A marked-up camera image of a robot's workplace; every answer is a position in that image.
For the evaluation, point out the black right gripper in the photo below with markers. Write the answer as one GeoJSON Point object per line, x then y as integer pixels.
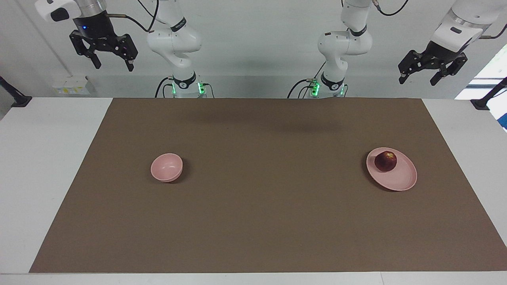
{"type": "Point", "coordinates": [97, 33]}

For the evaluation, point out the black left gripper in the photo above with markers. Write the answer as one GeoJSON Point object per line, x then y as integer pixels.
{"type": "Point", "coordinates": [441, 53]}

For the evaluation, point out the red apple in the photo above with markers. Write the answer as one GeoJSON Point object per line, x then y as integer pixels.
{"type": "Point", "coordinates": [385, 161]}

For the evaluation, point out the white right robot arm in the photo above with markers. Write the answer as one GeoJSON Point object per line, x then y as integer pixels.
{"type": "Point", "coordinates": [174, 39]}

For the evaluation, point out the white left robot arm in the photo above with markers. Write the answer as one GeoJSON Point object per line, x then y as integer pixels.
{"type": "Point", "coordinates": [340, 43]}

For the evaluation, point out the pink plate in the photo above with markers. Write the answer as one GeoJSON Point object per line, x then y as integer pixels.
{"type": "Point", "coordinates": [400, 178]}

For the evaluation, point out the pink bowl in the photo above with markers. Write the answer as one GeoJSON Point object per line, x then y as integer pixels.
{"type": "Point", "coordinates": [166, 168]}

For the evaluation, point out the black clamp stand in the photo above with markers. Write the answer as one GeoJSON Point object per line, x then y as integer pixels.
{"type": "Point", "coordinates": [18, 101]}
{"type": "Point", "coordinates": [485, 101]}

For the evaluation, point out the blue object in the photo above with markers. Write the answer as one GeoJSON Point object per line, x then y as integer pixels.
{"type": "Point", "coordinates": [504, 122]}

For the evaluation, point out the brown table mat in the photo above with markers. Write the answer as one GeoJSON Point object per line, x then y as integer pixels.
{"type": "Point", "coordinates": [253, 217]}

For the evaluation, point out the white wall socket box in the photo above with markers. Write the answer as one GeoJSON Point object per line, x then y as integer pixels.
{"type": "Point", "coordinates": [71, 86]}

